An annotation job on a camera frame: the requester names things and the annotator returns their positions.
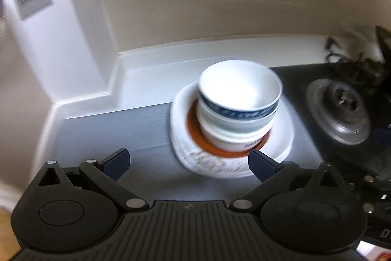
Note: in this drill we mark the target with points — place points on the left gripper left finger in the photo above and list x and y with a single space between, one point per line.
68 209

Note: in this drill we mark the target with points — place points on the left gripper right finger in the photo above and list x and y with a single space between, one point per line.
305 210

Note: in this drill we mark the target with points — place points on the large white ceramic bowl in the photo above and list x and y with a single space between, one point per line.
245 128

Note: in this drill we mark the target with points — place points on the blue rimmed white bowl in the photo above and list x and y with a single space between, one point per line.
240 90

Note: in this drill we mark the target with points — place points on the orange-brown plastic plate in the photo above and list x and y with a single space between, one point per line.
194 128

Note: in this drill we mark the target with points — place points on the cream plastic bowl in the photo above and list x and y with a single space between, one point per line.
234 142

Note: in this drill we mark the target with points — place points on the black glass gas stove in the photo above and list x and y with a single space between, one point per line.
372 155

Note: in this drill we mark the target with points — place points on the upper white square plate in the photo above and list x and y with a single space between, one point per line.
186 96

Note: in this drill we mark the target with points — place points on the lower patterned white plate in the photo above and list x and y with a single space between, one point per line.
194 158

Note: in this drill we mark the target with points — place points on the silver gas burner cap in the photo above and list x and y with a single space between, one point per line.
339 110

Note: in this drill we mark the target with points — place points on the grey drying mat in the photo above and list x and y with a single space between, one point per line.
155 172

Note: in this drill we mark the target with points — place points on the black pan support grate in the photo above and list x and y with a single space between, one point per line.
373 76

